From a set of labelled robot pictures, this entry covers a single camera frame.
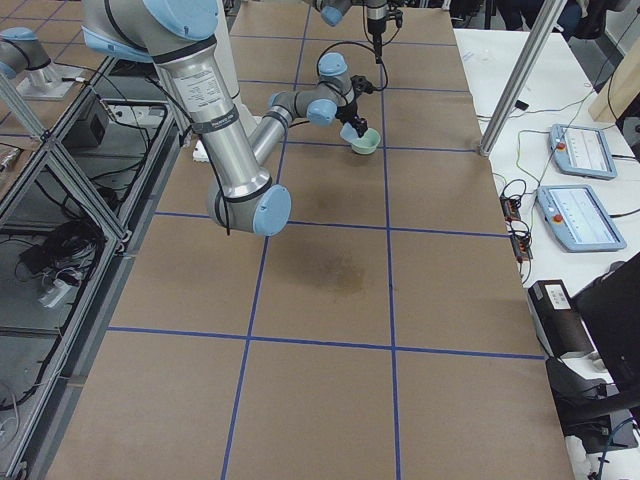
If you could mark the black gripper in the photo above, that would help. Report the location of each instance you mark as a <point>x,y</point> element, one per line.
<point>349,111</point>
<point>376,23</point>

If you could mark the light blue plastic cup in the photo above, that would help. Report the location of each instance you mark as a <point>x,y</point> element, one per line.
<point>349,134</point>

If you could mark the green ceramic bowl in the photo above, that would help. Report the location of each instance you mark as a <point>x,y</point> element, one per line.
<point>367,144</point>

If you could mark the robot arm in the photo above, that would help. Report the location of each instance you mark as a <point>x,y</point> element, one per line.
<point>179,39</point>
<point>333,12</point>

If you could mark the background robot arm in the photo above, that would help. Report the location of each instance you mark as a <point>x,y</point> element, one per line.
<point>23,55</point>

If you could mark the brown paper table cover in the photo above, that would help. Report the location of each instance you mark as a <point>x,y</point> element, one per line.
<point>383,334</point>

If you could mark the far teach pendant tablet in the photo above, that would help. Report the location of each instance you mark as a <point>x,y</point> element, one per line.
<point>581,151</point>

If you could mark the teach pendant tablet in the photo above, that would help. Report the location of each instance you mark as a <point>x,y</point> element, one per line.
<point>581,151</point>
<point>578,220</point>

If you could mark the near teach pendant tablet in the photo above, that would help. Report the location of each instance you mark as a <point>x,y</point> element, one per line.
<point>578,220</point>

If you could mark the black box with label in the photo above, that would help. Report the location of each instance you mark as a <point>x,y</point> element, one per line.
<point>558,325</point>

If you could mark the black office chair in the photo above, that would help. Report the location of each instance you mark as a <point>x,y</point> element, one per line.
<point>609,310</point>

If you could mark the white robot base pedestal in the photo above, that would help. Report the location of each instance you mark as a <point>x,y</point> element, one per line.
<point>211,92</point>

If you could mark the aluminium frame post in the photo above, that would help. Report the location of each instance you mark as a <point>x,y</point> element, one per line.
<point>533,46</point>

